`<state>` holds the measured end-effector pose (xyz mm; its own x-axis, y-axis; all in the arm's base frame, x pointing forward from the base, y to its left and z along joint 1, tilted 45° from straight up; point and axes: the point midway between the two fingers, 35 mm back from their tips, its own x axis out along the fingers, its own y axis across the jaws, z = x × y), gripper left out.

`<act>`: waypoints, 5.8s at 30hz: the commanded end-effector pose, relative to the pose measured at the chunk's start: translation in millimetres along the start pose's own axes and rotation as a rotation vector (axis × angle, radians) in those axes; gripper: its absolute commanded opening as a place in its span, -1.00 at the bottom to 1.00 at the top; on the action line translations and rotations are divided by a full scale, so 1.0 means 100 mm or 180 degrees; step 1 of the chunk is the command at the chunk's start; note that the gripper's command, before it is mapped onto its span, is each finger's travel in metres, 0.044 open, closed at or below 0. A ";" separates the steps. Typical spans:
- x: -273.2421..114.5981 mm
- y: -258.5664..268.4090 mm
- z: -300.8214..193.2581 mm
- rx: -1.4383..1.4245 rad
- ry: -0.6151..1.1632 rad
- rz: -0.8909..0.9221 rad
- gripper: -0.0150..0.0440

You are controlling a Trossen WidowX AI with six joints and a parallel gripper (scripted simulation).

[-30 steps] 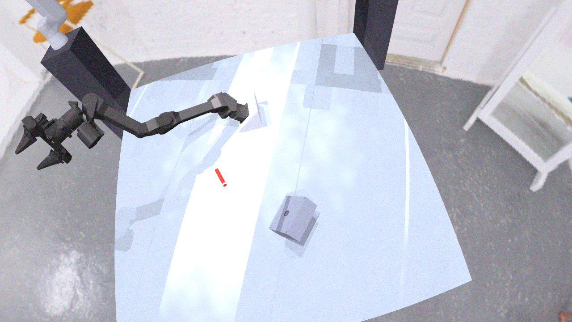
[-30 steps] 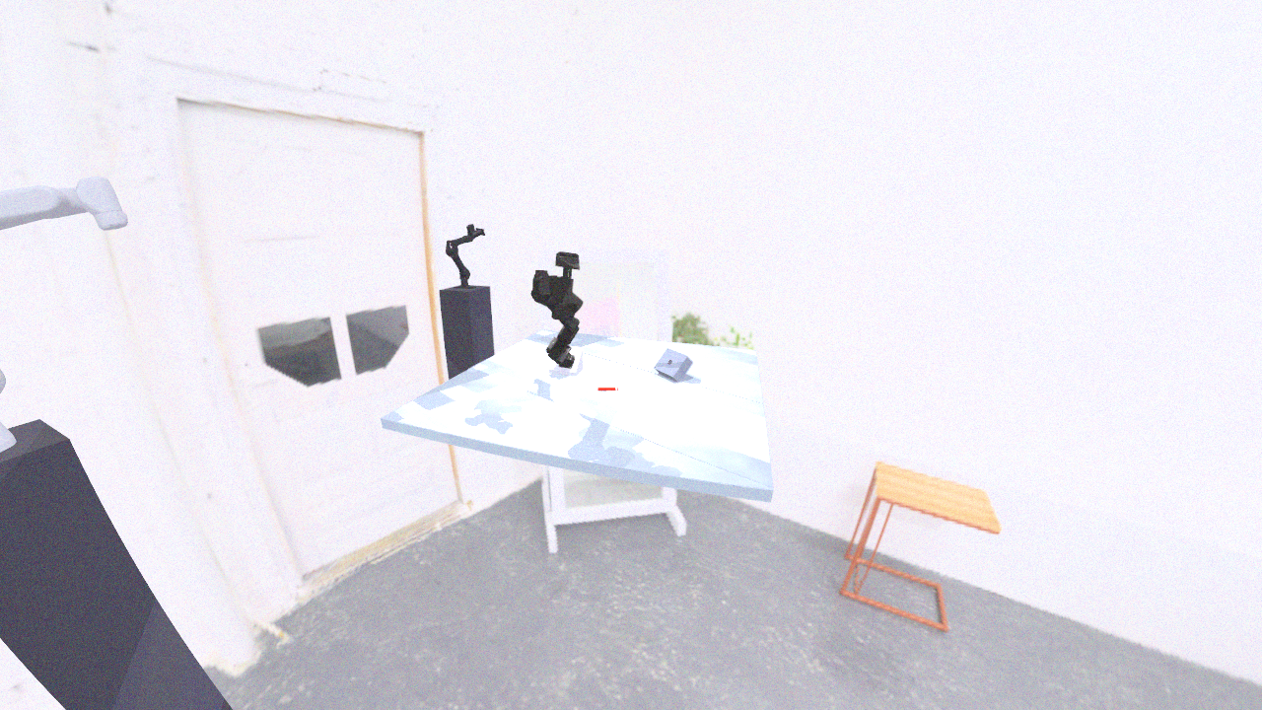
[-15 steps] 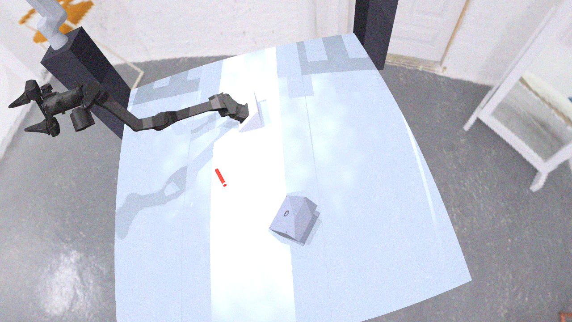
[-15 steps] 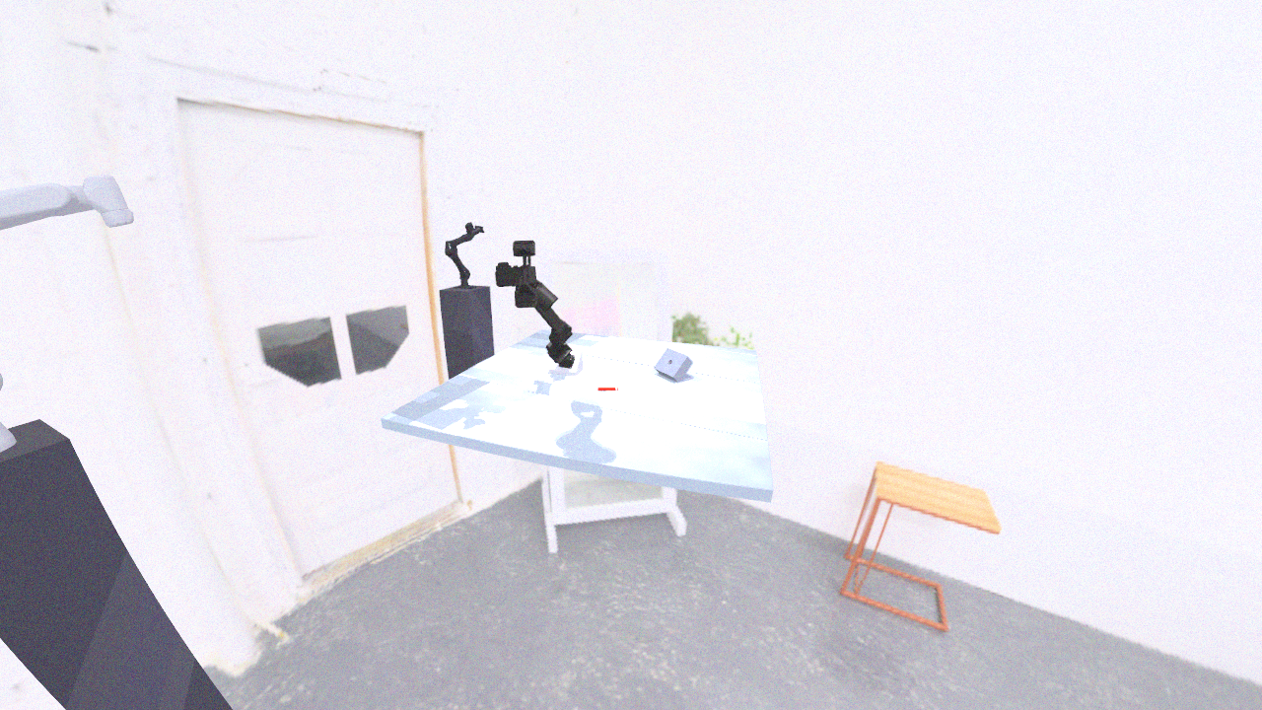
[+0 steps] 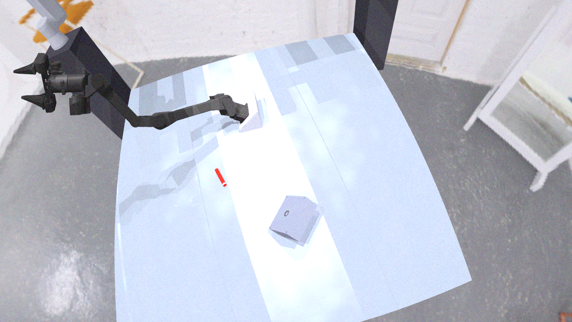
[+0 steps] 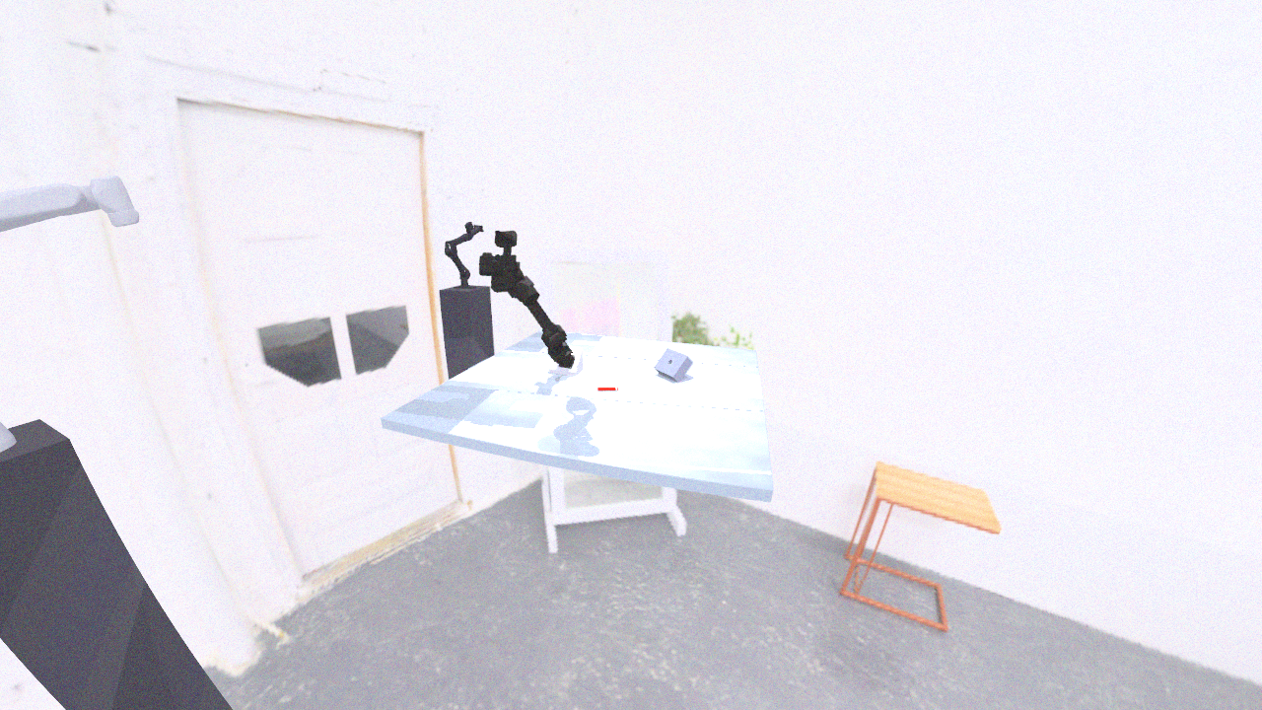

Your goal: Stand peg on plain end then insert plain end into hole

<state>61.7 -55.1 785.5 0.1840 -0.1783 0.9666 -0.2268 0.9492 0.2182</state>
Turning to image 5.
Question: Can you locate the red peg with white band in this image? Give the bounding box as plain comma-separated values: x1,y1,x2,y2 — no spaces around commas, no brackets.
215,169,226,186

